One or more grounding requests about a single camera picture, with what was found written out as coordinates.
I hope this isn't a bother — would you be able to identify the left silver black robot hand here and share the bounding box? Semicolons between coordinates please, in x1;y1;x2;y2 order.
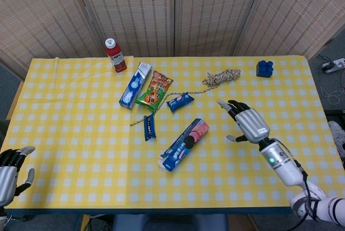
0;146;36;207

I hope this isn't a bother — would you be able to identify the woven folding screen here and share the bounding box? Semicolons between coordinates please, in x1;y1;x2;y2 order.
0;0;345;80

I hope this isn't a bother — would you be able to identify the yellow white checkered tablecloth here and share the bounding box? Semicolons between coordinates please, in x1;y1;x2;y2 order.
4;55;343;210

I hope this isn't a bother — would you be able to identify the red NFC juice bottle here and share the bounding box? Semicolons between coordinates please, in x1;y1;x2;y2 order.
105;38;128;73

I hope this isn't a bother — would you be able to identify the green orange snack bag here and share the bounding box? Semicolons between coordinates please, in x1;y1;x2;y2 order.
134;70;174;114

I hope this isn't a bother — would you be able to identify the blue toy building block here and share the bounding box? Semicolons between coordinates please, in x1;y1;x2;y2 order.
256;60;275;78

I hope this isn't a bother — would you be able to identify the blue white toothpaste box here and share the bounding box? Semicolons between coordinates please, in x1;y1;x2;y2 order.
119;62;153;111

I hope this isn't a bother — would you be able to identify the thin white floor cable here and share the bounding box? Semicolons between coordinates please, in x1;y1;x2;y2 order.
320;86;343;105

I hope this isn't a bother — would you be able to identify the white power strip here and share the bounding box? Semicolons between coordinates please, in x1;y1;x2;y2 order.
322;58;345;74

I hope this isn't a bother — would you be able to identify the blue pink cookie package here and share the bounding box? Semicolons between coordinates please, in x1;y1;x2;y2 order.
159;118;210;173

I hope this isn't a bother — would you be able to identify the speckled white rope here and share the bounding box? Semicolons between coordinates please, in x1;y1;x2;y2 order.
129;69;242;127

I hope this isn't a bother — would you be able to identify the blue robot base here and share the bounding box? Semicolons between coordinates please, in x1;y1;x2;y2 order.
112;214;229;231

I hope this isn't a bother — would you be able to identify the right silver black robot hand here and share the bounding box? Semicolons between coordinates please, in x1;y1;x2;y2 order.
217;99;271;145

